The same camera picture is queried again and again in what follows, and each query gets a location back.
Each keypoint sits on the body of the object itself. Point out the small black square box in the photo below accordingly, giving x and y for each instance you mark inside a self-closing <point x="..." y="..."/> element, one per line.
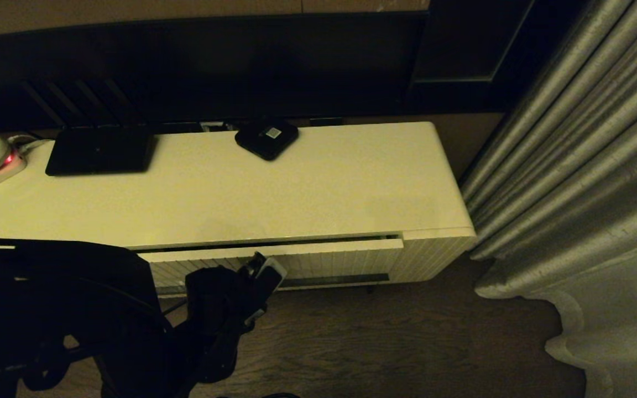
<point x="266" y="141"/>

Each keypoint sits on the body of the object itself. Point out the cream fluted drawer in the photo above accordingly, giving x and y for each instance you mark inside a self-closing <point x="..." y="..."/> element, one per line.
<point x="340" y="260"/>

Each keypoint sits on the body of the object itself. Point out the white sheer curtain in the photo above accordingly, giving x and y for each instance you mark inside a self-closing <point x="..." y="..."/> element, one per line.
<point x="628" y="342"/>

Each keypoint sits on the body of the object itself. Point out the white low cabinet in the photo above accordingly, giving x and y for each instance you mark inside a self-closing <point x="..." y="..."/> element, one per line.
<point x="324" y="182"/>

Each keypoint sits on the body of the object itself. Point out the white power strip red light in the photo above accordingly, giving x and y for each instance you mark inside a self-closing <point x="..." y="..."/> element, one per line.
<point x="4" y="170"/>

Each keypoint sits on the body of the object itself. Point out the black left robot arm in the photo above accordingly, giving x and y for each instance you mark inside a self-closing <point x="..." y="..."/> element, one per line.
<point x="47" y="298"/>

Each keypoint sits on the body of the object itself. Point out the grey textured curtain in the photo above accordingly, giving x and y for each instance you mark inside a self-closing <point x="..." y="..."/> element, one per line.
<point x="573" y="138"/>

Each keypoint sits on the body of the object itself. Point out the black flat set-top box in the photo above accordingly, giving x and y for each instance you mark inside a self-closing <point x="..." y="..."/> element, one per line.
<point x="100" y="152"/>

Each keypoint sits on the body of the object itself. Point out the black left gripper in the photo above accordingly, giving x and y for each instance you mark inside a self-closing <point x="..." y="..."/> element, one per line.
<point x="219" y="298"/>

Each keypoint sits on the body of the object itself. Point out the black television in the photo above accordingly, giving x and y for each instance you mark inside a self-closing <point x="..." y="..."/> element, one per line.
<point x="213" y="66"/>

